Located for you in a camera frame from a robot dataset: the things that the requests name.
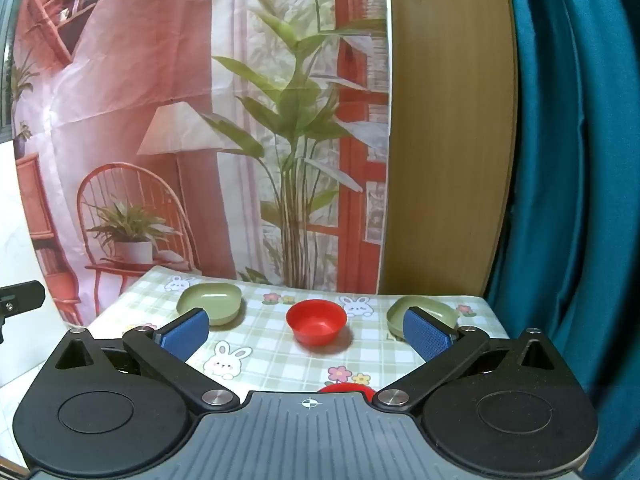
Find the wooden panel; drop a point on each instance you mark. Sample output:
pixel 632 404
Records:
pixel 450 135

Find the printed room scene backdrop cloth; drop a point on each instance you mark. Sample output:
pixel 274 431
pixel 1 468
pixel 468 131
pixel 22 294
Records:
pixel 150 85

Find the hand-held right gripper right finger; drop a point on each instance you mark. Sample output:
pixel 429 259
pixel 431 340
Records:
pixel 425 334

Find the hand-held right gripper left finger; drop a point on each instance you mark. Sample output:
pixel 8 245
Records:
pixel 184 334

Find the checked bunny tablecloth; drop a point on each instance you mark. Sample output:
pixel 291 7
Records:
pixel 270 350

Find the green plate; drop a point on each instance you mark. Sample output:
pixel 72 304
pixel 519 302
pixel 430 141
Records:
pixel 210 297
pixel 425 302

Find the red bowl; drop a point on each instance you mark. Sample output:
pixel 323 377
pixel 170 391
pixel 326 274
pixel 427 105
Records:
pixel 316 322
pixel 345 388

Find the teal curtain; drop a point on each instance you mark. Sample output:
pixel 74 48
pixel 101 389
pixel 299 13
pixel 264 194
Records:
pixel 575 160

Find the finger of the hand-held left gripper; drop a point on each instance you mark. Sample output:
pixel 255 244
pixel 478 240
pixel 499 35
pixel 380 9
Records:
pixel 22 297

